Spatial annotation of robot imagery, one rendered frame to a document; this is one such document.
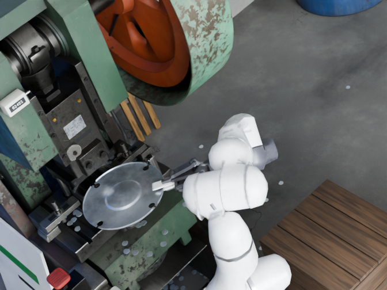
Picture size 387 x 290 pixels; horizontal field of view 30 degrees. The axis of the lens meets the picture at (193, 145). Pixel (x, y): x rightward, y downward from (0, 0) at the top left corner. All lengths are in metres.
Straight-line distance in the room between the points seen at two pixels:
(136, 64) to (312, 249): 0.90
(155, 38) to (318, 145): 1.37
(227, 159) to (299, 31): 2.42
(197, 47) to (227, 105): 1.79
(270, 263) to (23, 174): 1.00
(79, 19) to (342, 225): 1.21
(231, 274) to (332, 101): 1.93
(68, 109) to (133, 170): 0.36
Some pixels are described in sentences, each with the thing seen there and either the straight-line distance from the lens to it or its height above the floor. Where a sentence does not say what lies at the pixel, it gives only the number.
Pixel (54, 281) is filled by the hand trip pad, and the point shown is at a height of 0.76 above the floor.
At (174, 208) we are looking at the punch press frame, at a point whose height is 0.63.
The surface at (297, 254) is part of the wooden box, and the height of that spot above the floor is 0.35.
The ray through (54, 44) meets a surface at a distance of 2.20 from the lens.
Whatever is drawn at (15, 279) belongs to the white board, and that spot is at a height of 0.25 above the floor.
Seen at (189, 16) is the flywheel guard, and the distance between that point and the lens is 2.02.
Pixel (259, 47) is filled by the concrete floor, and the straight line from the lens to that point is 4.18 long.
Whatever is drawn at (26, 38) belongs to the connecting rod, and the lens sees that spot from 2.13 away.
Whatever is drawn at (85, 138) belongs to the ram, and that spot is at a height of 1.00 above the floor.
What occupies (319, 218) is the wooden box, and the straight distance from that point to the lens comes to 2.73.
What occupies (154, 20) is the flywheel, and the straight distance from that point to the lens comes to 2.28.
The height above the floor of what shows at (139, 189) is 0.80.
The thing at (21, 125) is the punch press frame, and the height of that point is 1.23.
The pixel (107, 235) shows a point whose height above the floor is 0.66.
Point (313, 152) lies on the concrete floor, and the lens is 3.46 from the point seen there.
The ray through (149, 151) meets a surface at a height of 0.72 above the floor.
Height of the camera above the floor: 2.43
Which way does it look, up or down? 41 degrees down
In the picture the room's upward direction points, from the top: 20 degrees counter-clockwise
